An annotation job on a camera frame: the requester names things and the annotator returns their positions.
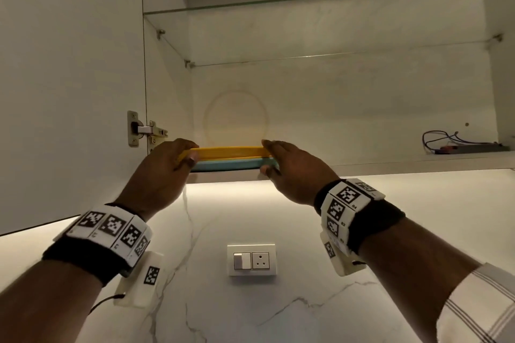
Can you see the person's left hand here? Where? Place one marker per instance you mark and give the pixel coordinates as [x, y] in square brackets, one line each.
[157, 182]

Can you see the person's right hand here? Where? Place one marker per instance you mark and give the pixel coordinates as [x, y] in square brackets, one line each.
[301, 178]

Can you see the teal plate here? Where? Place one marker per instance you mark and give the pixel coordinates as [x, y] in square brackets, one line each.
[229, 166]

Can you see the yellow plate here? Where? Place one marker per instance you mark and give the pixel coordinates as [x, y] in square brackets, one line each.
[229, 151]
[229, 159]

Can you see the person's right forearm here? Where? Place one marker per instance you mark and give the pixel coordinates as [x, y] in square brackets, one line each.
[414, 274]

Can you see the person's left forearm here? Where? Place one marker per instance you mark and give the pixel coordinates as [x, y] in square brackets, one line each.
[40, 306]

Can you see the metal cabinet door hinge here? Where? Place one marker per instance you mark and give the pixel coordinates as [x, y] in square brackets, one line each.
[143, 129]

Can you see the glass cabinet shelf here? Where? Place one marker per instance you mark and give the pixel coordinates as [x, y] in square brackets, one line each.
[322, 25]

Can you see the right wrist marker band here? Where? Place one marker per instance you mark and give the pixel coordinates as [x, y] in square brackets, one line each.
[342, 206]

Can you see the wrist marker band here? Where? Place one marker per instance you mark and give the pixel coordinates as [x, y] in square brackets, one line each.
[342, 206]
[108, 228]

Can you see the left wrist marker band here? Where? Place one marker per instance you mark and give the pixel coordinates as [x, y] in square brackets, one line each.
[108, 228]

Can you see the metal shelf support pin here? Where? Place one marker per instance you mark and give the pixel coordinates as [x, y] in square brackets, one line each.
[189, 63]
[498, 38]
[161, 33]

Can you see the grey LED driver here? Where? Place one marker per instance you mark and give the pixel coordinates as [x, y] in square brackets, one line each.
[479, 147]

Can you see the striped shirt sleeve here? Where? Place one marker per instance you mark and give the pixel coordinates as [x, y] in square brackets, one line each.
[483, 306]

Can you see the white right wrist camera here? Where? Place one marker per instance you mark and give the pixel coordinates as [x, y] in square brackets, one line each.
[336, 258]

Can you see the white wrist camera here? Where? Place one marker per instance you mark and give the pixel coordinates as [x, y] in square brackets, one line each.
[336, 258]
[143, 278]

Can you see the white wall switch socket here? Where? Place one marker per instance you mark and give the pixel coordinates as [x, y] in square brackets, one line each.
[261, 260]

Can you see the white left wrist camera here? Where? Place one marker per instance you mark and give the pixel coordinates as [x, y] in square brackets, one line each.
[143, 278]

